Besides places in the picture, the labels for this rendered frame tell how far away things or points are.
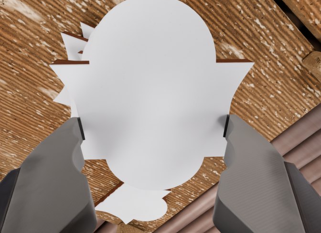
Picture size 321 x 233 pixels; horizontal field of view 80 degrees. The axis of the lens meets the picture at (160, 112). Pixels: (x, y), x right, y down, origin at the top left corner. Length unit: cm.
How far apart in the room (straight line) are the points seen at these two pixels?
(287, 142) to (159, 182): 25
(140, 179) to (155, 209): 21
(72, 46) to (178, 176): 14
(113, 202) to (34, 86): 21
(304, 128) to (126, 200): 29
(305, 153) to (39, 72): 40
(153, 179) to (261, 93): 17
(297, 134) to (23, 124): 39
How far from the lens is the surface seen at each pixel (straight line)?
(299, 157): 40
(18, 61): 26
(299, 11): 26
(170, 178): 16
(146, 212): 37
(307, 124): 36
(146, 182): 16
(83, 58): 17
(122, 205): 36
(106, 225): 50
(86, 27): 20
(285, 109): 29
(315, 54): 27
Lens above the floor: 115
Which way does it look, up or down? 60 degrees down
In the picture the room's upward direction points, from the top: 177 degrees clockwise
